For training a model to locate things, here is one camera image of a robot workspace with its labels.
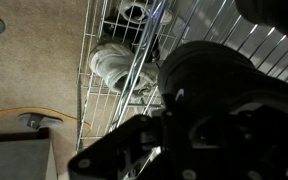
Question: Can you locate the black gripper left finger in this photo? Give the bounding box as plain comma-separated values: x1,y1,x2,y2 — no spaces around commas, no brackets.
67,94,185,180

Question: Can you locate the chrome wire shoe rack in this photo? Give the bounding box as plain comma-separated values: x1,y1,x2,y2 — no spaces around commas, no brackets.
75,0,288,154

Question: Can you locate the grey sneaker red lining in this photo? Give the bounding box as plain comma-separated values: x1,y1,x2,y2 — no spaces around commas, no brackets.
116,0,174,27

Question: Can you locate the orange cable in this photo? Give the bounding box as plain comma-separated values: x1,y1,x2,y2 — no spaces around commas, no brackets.
0,106,92,129

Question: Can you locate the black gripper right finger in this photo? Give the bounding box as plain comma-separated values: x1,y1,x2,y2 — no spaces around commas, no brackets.
187,121,288,180

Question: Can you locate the grey couch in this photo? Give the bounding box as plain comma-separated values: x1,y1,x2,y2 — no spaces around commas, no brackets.
0,127,58,180

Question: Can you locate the black sneaker white logo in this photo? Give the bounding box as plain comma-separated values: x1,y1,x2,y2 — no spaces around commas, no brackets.
233,0,288,46

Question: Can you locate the white grey sneaker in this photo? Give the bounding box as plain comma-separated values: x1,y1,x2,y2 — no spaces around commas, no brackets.
87,41,162,99

